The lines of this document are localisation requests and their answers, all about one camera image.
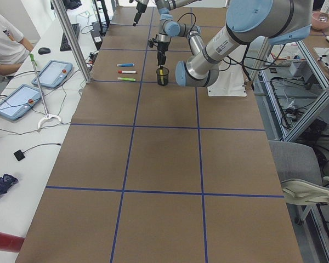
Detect yellow highlighter pen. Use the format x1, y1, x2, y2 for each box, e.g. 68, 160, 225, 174
158, 66, 164, 85

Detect black keyboard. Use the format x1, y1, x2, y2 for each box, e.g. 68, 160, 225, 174
59, 23, 81, 52

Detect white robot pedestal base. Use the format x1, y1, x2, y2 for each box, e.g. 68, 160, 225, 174
207, 64, 247, 97

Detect far teach pendant tablet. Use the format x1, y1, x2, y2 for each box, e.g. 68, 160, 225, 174
38, 60, 73, 89

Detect green highlighter pen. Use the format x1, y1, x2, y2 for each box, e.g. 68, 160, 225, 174
117, 77, 137, 82

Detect white office chair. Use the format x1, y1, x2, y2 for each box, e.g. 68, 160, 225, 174
279, 176, 329, 226

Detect aluminium frame post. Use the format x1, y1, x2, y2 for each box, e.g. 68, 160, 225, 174
51, 0, 92, 84

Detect black computer mouse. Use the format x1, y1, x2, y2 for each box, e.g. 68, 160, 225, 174
38, 47, 51, 55

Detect metal reacher grabber stick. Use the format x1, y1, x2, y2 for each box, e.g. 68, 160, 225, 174
29, 53, 62, 130

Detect grey fabric chair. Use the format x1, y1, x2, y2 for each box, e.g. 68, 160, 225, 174
269, 140, 322, 185

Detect black mesh pen cup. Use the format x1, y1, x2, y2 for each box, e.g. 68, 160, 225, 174
156, 66, 169, 86

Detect red capped white marker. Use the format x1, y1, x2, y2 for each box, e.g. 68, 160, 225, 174
118, 70, 137, 75

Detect teach pendant tablet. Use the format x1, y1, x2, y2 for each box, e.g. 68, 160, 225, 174
0, 84, 41, 121
38, 60, 73, 89

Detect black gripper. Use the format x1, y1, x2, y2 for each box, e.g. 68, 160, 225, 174
157, 42, 169, 66
133, 0, 149, 26

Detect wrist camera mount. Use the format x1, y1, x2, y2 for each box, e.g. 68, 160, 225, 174
148, 38, 158, 48

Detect pink bowl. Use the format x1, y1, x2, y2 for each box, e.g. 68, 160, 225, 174
311, 12, 329, 30

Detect blue highlighter pen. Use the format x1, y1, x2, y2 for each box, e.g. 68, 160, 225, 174
116, 63, 135, 67

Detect person in white shirt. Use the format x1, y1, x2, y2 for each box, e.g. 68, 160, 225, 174
0, 14, 33, 77

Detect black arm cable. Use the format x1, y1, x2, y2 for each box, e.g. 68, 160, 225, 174
177, 12, 253, 83

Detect near teach pendant tablet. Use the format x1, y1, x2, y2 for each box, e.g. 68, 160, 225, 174
0, 84, 41, 121

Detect red cylinder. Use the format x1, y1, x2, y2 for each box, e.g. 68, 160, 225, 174
0, 232, 25, 253

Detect small black square device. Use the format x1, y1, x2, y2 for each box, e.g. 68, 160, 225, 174
13, 150, 25, 161

